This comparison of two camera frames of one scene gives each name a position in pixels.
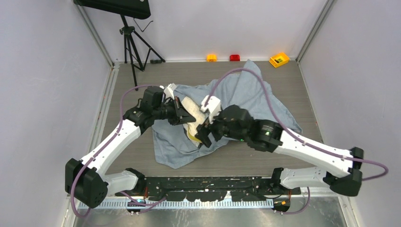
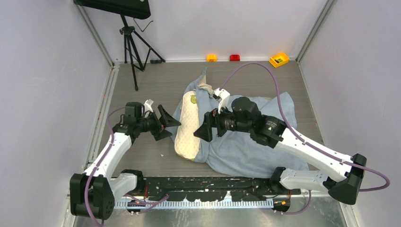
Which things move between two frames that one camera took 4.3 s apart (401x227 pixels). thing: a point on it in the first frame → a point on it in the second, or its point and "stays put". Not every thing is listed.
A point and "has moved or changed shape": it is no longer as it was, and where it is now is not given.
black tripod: x=127 y=30 stays put
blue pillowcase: x=215 y=111 → x=243 y=152
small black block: x=155 y=61 stays put
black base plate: x=212 y=188 stays put
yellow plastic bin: x=279 y=59 stays put
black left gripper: x=182 y=116 → x=159 y=132
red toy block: x=234 y=57 stays put
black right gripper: x=202 y=133 stays put
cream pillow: x=194 y=108 has moved or changed shape
